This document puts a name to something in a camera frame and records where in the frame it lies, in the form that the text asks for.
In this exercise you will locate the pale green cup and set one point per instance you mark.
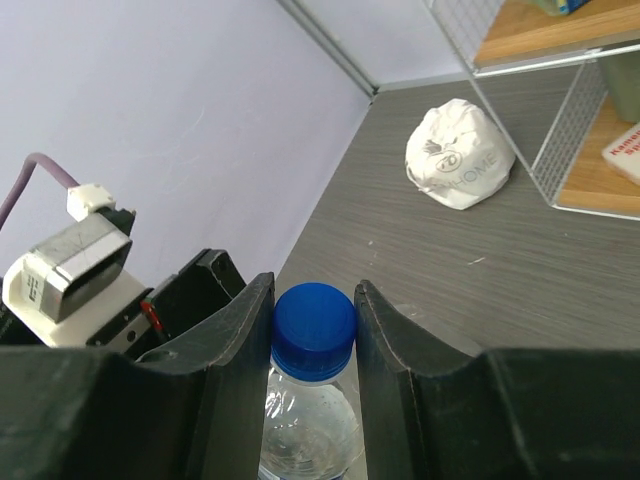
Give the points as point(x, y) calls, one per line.
point(621, 75)

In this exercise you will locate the blue Pepsi bottle cap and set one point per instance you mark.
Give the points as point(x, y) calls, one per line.
point(313, 331)

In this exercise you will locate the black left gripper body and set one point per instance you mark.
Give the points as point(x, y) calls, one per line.
point(206, 284)

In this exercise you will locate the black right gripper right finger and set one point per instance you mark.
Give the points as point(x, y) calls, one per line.
point(430, 411)

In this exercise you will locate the white wire wooden shelf rack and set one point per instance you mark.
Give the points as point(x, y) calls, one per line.
point(539, 76)

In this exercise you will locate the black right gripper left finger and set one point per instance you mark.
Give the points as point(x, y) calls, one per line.
point(190, 409)

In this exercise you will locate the white red tissue box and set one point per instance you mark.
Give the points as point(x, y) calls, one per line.
point(623, 154)

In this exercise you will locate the white crumpled paper bag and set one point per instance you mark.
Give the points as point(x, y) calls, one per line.
point(458, 156)

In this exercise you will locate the blue green box pack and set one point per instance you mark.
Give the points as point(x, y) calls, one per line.
point(558, 7)

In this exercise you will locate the clear Pepsi bottle blue label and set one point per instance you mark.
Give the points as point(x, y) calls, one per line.
point(311, 430)

